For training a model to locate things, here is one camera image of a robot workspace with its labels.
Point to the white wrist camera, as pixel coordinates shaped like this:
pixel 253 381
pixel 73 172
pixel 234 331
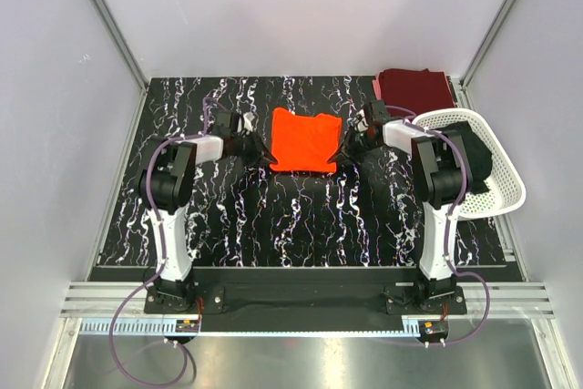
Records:
pixel 246 123
pixel 362 120

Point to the aluminium front rail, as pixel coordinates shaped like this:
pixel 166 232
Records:
pixel 506 299

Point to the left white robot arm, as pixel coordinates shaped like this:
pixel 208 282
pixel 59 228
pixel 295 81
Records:
pixel 165 184

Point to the white plastic laundry basket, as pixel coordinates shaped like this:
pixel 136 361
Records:
pixel 506 190

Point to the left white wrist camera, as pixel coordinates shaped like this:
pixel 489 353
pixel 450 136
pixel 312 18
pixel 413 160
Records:
pixel 246 123

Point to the left aluminium frame post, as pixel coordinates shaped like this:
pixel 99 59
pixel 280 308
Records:
pixel 120 42

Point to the right aluminium frame post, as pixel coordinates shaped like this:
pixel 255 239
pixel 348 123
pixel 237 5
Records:
pixel 502 14

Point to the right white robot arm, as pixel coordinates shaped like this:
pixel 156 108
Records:
pixel 441 179

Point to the folded pink t shirt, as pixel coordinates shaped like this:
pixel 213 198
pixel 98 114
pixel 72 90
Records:
pixel 377 89

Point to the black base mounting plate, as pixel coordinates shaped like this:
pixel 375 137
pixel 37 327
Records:
pixel 397 291

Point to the folded maroon t shirt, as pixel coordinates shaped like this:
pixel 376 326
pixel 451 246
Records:
pixel 414 92

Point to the white slotted cable duct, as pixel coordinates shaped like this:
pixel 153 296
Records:
pixel 180 327

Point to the orange t shirt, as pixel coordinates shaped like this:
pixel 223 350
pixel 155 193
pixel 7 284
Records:
pixel 302 143

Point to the aluminium frame post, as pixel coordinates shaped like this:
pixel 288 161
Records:
pixel 502 14
pixel 120 42

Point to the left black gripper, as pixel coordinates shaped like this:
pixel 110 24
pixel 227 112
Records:
pixel 260 150

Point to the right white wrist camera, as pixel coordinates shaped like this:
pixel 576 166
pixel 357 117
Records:
pixel 362 120

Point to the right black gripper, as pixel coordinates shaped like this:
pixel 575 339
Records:
pixel 346 147

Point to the black t shirt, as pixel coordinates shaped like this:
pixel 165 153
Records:
pixel 479 156

